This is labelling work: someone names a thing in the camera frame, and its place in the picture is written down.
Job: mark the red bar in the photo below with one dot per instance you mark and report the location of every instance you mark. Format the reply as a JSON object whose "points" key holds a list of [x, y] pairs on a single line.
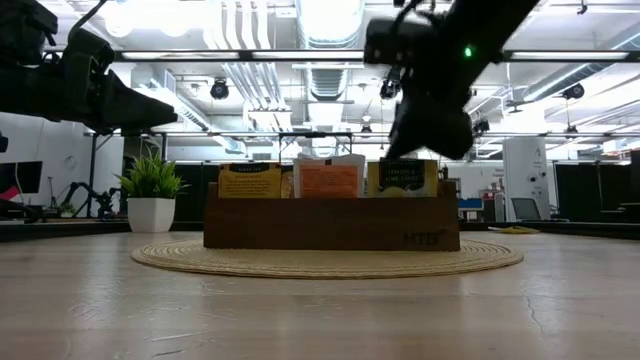
{"points": [[10, 194]]}

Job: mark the round woven placemat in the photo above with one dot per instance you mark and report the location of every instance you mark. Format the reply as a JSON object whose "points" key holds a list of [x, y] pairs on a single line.
{"points": [[325, 265]]}

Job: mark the brown wooden tea box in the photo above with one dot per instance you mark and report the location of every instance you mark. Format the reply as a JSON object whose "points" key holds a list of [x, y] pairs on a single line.
{"points": [[330, 225]]}

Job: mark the orange white tea packet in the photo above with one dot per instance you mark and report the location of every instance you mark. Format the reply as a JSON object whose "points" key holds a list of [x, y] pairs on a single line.
{"points": [[329, 181]]}

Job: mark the black background robot arm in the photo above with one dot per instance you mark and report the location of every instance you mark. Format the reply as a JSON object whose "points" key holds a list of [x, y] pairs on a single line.
{"points": [[100, 201]]}

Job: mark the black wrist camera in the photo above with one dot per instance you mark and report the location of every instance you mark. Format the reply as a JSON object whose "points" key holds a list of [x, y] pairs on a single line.
{"points": [[395, 42], [90, 47]]}

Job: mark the white pillar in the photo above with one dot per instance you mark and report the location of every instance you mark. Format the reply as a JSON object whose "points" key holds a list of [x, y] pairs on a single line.
{"points": [[525, 175]]}

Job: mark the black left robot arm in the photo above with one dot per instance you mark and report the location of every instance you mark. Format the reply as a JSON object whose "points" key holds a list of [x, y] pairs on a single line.
{"points": [[25, 25]]}

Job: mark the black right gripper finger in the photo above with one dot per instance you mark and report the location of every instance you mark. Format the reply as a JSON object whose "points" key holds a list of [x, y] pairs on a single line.
{"points": [[411, 140], [396, 140]]}

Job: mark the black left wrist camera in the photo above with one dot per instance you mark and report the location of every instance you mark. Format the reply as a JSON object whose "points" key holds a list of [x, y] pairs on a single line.
{"points": [[90, 47]]}

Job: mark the black partition wall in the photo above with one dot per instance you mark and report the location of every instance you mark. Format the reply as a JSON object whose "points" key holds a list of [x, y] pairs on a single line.
{"points": [[195, 185], [575, 187]]}

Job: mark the green yellow tea packet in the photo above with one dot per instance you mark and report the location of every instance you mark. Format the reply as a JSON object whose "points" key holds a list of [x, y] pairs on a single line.
{"points": [[520, 230], [402, 177]]}

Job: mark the long overhead light bar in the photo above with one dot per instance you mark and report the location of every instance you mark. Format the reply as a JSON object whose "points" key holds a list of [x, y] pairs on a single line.
{"points": [[280, 55]]}

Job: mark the silver ventilation duct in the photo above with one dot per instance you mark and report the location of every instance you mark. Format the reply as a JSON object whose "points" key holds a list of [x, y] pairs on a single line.
{"points": [[327, 82]]}

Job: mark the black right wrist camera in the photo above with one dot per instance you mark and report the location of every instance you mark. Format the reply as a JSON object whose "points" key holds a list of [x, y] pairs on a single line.
{"points": [[395, 42]]}

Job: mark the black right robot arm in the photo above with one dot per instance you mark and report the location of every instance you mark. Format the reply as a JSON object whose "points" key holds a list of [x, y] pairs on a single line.
{"points": [[475, 35]]}

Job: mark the green plant white pot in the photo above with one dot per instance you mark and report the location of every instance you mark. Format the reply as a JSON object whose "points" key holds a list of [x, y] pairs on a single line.
{"points": [[150, 215]]}

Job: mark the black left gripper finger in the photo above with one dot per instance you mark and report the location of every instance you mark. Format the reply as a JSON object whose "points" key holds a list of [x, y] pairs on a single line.
{"points": [[140, 121], [130, 97]]}

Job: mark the black ceiling spotlight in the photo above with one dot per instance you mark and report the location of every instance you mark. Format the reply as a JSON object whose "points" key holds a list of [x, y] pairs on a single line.
{"points": [[573, 91], [219, 89], [481, 126], [389, 89]]}

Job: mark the blue bin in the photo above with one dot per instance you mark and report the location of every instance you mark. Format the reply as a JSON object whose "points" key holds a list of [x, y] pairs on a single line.
{"points": [[469, 204]]}

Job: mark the black monitor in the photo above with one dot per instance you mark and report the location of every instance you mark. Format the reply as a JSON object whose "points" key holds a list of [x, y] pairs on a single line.
{"points": [[22, 175]]}

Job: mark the grey office chair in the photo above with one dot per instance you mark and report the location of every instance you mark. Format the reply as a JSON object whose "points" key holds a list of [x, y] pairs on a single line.
{"points": [[526, 209]]}

